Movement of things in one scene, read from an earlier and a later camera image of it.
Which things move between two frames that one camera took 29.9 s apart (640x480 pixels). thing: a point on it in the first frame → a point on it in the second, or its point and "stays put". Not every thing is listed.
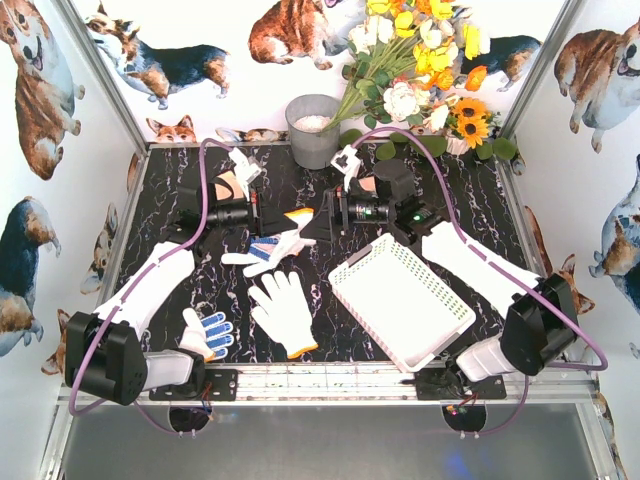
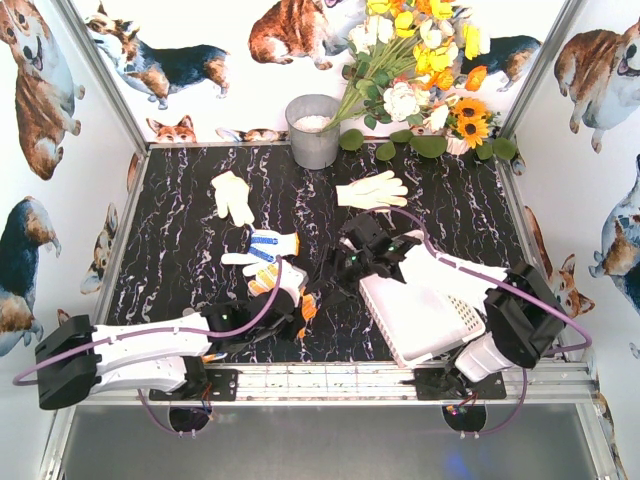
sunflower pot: x=470 y=124 stays put
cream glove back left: x=222 y=192 stays put
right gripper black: x=338 y=213 → x=338 y=267
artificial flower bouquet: x=405 y=59 stays put
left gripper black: x=256 y=214 → x=282 y=310
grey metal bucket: x=307 y=116 stays put
